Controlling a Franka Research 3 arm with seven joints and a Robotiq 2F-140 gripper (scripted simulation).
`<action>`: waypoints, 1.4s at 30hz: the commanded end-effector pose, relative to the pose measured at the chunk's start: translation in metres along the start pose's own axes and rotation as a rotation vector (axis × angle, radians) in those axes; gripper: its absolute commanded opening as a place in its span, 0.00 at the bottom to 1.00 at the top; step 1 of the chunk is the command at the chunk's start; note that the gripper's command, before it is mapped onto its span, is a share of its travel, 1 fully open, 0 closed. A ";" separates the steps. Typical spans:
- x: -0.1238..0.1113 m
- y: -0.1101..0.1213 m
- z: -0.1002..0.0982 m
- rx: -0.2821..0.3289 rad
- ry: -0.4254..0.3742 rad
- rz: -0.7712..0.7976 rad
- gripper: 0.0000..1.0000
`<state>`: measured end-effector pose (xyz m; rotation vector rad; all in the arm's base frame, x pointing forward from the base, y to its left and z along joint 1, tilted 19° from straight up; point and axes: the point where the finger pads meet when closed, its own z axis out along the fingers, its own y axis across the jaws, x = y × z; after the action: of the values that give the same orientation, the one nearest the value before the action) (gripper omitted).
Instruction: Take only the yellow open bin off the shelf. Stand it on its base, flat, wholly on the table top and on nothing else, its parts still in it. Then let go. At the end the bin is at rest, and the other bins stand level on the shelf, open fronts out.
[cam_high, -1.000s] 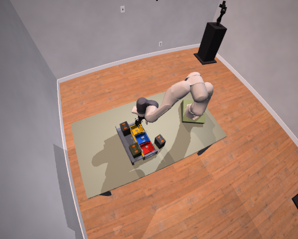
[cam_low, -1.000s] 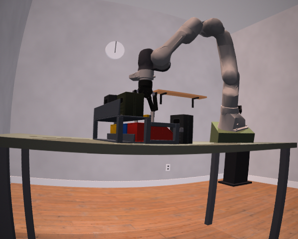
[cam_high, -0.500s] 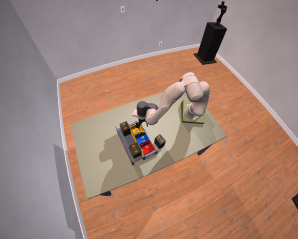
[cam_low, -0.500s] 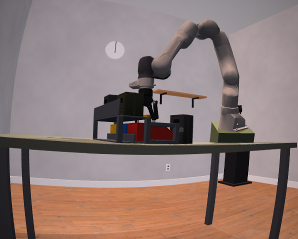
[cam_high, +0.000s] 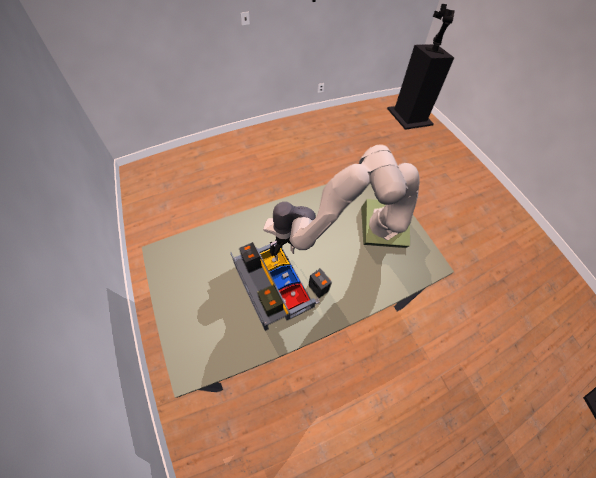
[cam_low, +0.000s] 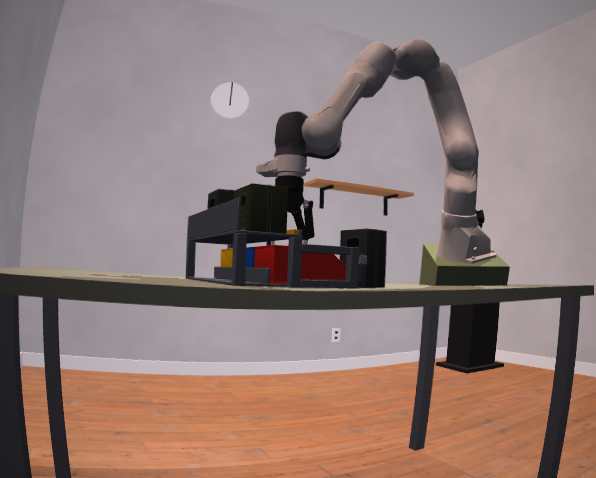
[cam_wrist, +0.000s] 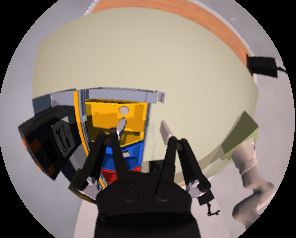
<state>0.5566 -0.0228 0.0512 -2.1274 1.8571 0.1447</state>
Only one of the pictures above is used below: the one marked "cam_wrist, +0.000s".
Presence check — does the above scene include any yellow bin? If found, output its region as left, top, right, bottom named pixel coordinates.
left=85, top=99, right=148, bottom=147

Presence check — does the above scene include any blue open bin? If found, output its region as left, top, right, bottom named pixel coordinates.
left=102, top=140, right=144, bottom=171

